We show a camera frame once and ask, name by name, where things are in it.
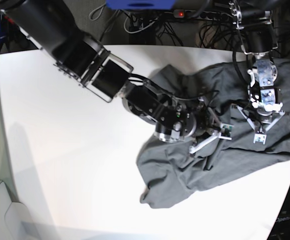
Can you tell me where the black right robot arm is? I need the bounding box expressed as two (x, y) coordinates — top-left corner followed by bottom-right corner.
(0, 0), (220, 143)

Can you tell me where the black power strip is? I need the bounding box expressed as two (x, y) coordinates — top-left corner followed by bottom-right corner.
(173, 9), (231, 22)

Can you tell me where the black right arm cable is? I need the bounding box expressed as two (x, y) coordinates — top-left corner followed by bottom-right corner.
(129, 74), (220, 103)

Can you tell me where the grey bin corner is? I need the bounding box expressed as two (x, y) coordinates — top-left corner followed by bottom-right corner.
(0, 181), (33, 240)

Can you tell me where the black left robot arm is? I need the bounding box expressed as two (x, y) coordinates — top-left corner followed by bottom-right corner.
(229, 0), (284, 125)

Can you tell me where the dark grey t-shirt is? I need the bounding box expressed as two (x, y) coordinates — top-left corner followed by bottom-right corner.
(136, 59), (290, 209)

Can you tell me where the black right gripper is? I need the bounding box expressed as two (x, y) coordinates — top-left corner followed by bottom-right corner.
(189, 99), (220, 138)

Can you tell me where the blue box overhead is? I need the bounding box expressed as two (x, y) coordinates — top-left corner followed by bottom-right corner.
(106, 0), (176, 10)

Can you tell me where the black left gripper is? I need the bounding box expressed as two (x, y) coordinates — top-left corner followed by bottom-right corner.
(247, 107), (282, 125)

